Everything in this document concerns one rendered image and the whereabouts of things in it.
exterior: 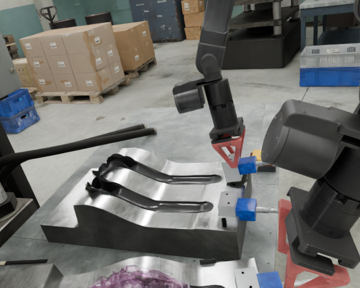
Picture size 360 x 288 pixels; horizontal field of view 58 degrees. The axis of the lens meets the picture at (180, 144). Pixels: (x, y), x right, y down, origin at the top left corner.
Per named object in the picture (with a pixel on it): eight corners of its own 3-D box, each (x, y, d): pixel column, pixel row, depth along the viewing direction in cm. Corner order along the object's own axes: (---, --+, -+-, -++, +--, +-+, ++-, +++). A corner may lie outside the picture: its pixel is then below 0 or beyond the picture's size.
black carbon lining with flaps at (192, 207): (224, 180, 84) (220, 148, 80) (211, 223, 71) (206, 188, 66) (107, 177, 95) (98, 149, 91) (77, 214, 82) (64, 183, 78)
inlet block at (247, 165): (282, 166, 78) (278, 146, 76) (282, 175, 73) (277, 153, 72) (230, 174, 83) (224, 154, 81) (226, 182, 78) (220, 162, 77)
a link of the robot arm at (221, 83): (226, 75, 70) (226, 72, 75) (195, 83, 71) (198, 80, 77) (234, 106, 71) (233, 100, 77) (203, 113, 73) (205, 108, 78)
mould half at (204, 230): (252, 188, 90) (248, 146, 84) (240, 263, 69) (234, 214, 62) (96, 183, 106) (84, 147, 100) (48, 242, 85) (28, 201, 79)
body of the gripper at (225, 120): (210, 142, 73) (202, 110, 71) (219, 128, 82) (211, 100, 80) (238, 136, 71) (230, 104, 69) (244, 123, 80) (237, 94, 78)
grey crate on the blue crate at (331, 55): (363, 56, 359) (364, 42, 352) (361, 67, 329) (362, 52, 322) (305, 58, 389) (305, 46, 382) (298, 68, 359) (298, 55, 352)
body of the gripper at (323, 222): (295, 255, 35) (330, 204, 31) (283, 195, 43) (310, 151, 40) (353, 274, 35) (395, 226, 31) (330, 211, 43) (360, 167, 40)
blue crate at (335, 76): (362, 74, 369) (363, 55, 359) (359, 87, 338) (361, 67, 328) (305, 75, 399) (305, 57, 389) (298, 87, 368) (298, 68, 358)
